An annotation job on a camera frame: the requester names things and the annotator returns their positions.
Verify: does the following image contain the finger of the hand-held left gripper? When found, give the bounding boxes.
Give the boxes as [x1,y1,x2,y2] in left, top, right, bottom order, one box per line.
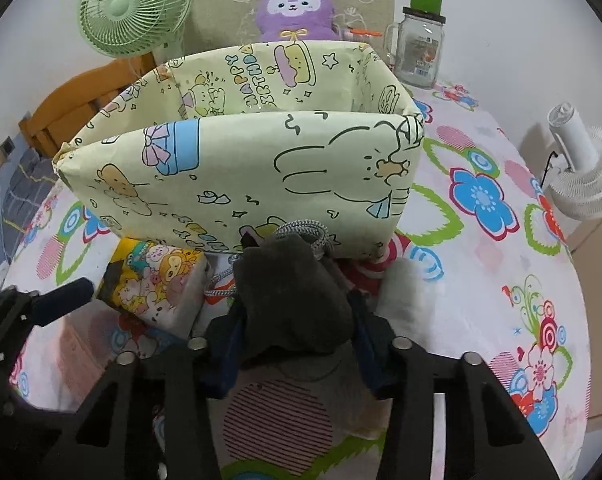
[0,287,35,361]
[28,277,95,327]

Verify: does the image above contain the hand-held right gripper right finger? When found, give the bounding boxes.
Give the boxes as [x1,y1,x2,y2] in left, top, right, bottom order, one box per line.
[350,290,558,480]

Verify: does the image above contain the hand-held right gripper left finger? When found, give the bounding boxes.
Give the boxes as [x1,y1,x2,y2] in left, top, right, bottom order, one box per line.
[46,307,245,480]

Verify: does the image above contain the grey sock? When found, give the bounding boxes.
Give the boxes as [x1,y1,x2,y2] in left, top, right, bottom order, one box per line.
[203,219,357,363]

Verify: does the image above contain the yellow cartoon print box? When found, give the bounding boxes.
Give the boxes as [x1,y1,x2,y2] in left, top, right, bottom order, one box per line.
[55,40,427,261]

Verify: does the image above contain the white cloth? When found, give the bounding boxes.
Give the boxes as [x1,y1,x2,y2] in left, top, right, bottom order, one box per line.
[376,259,433,322]

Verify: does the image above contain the cartoon print tissue packet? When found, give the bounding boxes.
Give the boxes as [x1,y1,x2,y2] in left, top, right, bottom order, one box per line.
[95,237,213,337]

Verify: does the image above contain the grey plaid bedding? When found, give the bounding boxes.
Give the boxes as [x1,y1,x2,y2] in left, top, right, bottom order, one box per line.
[1,149,58,233]

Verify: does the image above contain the floral tablecloth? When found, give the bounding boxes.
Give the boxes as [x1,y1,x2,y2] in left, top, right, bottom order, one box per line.
[0,77,595,480]

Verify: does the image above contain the wooden headboard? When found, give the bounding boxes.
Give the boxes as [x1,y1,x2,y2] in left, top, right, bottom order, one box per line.
[18,52,158,159]

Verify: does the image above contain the beige door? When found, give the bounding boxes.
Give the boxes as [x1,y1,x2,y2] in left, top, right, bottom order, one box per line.
[566,200,602,421]

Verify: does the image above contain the white floor fan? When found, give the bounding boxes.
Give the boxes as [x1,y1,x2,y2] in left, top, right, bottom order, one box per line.
[546,102,602,221]

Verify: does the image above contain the green desk fan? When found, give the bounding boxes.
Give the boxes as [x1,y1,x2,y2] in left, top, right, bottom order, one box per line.
[78,0,196,68]

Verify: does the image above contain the glass jar with green lid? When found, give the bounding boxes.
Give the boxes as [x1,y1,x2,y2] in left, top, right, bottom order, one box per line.
[383,0,448,90]

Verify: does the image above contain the small orange lid jar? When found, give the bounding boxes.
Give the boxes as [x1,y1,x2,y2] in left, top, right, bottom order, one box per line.
[345,22,384,42]

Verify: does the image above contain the purple plush toy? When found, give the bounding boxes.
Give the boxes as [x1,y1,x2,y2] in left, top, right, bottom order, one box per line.
[255,0,342,42]

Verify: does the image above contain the black fan cable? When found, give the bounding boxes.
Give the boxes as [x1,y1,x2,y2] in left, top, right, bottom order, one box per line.
[537,151,558,187]

